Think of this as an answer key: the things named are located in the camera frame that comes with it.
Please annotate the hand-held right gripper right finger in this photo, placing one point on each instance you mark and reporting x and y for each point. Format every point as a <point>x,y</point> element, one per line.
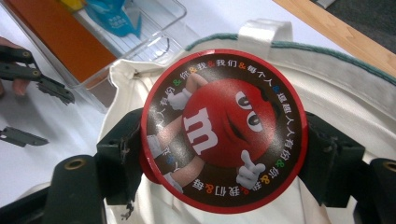
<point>333,165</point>

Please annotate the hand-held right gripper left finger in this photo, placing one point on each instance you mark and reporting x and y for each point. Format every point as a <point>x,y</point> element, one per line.
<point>120,155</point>

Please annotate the brown box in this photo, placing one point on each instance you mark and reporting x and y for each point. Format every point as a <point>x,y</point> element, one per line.
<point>65,37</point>

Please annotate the white printed tote bag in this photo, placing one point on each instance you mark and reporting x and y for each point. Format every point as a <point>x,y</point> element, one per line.
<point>342,93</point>

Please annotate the yellow box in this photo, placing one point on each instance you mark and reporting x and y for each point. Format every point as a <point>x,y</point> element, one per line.
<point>73,3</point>

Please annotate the blue snack bag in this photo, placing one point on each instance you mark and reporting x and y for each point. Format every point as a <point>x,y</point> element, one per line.
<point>115,18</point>

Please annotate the red round candy tin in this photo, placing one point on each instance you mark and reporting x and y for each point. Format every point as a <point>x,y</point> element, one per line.
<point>224,130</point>

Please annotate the clear plastic tray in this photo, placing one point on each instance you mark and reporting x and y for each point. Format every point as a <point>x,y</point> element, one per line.
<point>155,34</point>

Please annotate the white table mat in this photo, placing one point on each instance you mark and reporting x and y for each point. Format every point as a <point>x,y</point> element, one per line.
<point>233,12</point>

